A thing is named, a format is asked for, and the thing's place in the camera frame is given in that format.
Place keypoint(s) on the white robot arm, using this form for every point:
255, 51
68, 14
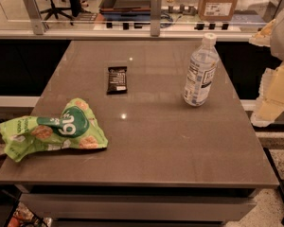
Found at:
277, 37

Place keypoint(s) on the brown cardboard box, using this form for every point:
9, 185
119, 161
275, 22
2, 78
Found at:
216, 10

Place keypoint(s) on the clear plastic water bottle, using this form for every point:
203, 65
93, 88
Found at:
201, 71

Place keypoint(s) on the green rice chip bag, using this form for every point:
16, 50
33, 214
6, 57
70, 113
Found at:
77, 128

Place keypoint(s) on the black snack bar wrapper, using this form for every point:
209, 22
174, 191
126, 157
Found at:
117, 80

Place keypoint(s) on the left metal railing post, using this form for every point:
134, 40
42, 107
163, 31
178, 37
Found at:
34, 17

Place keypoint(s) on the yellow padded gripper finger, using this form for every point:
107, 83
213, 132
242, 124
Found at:
262, 37
270, 102

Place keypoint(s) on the middle metal railing post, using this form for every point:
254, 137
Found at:
155, 17

